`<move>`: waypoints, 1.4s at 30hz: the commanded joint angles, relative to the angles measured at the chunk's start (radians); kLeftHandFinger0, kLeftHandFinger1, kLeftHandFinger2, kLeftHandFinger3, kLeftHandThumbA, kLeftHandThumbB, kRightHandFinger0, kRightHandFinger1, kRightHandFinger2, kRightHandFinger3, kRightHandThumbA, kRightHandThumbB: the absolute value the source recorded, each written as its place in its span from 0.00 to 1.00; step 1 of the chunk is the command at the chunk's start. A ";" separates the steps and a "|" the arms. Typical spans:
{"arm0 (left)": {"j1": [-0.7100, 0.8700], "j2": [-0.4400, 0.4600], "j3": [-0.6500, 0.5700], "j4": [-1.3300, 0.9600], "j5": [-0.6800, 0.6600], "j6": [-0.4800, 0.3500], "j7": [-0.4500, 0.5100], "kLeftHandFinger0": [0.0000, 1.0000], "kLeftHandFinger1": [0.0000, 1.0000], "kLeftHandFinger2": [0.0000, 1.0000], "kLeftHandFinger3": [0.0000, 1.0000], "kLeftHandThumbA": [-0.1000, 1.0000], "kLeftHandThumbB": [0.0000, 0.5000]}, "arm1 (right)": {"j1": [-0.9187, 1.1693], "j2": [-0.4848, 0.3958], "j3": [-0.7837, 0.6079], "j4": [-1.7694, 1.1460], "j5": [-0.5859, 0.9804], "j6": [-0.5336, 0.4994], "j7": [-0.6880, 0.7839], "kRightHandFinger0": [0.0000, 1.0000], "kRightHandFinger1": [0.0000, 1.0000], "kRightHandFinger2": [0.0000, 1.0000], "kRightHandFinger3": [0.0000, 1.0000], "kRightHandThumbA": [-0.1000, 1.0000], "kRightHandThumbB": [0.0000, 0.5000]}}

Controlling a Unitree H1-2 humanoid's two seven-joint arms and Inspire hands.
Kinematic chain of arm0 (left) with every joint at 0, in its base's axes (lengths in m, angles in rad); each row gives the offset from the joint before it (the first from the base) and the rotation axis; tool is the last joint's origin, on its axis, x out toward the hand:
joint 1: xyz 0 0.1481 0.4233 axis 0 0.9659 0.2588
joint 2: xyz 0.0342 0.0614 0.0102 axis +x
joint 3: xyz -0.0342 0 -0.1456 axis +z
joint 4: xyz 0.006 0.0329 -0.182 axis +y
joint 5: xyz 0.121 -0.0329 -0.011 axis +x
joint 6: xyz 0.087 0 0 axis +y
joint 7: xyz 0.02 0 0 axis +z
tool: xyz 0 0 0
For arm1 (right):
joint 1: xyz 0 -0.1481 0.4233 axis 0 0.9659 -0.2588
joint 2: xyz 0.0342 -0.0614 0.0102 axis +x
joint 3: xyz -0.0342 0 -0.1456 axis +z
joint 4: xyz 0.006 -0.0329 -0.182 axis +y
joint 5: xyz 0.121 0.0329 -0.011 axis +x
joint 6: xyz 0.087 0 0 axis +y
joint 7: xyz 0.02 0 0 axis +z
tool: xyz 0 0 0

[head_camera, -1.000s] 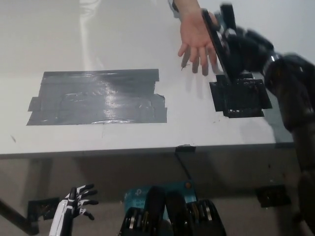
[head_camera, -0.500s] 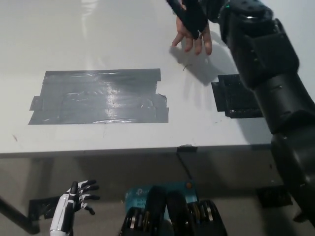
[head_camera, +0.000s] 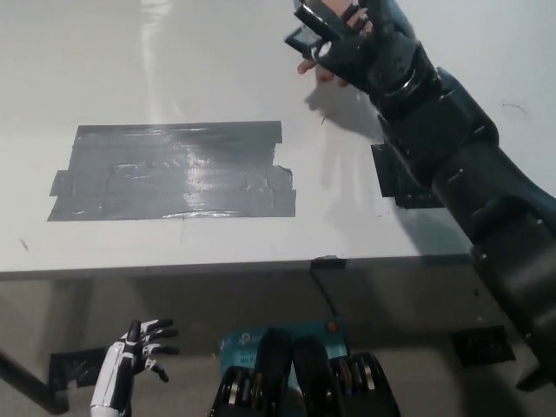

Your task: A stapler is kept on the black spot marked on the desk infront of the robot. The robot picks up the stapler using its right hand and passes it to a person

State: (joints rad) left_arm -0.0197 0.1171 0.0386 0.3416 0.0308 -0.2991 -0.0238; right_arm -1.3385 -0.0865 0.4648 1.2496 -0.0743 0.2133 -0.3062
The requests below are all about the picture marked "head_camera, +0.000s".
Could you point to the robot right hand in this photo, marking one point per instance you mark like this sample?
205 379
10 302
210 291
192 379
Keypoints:
382 56

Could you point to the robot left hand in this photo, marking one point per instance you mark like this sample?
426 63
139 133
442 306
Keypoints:
121 360

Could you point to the person's bare hand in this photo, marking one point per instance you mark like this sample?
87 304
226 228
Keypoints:
339 6

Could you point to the black stapler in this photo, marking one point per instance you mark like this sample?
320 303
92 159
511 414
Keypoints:
313 21

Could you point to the black tape patch on desk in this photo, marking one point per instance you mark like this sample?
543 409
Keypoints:
397 178

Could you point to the black floor tape patch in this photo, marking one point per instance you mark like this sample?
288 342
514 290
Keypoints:
482 347
74 369

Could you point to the dark slanted table leg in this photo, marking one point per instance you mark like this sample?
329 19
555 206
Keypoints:
30 382

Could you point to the teal router box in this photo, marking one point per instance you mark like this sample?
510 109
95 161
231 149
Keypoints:
243 347

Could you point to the large grey tape patch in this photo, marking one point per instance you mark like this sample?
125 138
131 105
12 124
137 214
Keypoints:
174 174

